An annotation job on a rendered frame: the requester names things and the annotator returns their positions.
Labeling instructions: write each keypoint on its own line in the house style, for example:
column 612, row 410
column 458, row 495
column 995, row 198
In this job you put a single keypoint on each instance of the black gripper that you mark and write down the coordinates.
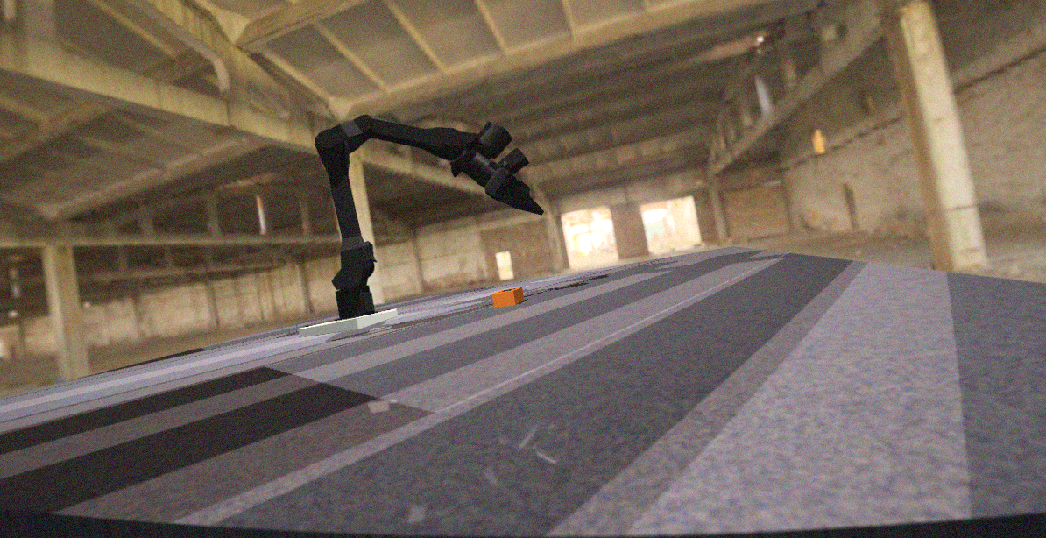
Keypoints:
column 502, row 186

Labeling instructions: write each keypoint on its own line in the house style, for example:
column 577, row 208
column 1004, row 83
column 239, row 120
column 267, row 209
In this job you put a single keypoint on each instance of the orange block with dark blue square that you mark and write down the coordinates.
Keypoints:
column 508, row 297

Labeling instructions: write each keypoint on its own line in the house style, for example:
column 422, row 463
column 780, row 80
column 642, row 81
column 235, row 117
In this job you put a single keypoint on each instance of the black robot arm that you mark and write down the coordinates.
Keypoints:
column 335, row 146

